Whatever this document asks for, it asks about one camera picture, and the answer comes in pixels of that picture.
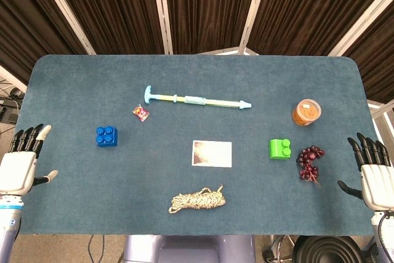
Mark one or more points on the grey purple robot base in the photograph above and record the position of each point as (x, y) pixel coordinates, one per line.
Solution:
(184, 250)

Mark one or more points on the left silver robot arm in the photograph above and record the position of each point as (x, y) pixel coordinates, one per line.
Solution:
(9, 226)

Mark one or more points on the white photo card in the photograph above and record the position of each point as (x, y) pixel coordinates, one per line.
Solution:
(215, 155)

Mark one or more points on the blue felt table cloth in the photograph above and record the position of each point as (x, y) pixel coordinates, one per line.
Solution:
(92, 189)

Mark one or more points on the chrome stool base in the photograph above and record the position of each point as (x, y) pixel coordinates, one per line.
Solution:
(278, 247)

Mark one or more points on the green two-stud building block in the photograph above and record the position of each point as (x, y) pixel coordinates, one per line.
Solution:
(278, 149)

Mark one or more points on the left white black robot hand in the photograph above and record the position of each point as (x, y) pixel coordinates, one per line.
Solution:
(15, 170)

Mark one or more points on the clear jar of rubber bands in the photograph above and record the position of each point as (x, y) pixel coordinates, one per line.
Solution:
(306, 113)

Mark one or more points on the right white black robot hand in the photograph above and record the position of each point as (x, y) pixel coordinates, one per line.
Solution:
(377, 183)

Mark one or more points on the blue four-stud building block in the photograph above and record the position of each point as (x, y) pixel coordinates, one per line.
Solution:
(106, 136)

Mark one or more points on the teal yellow water pump toy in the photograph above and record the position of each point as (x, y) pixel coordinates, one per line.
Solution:
(197, 100)

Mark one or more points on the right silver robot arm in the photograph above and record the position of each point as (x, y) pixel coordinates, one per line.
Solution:
(384, 235)

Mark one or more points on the black ribbed round object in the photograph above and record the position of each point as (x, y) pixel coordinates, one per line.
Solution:
(332, 252)

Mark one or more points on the brown curtain partition panel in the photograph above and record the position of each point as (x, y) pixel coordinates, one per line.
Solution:
(212, 7)
(307, 7)
(377, 59)
(107, 7)
(24, 13)

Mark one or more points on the dark red plastic grape bunch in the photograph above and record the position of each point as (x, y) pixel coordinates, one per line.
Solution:
(309, 156)

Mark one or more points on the red candy packet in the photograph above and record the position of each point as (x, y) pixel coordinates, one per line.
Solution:
(141, 113)

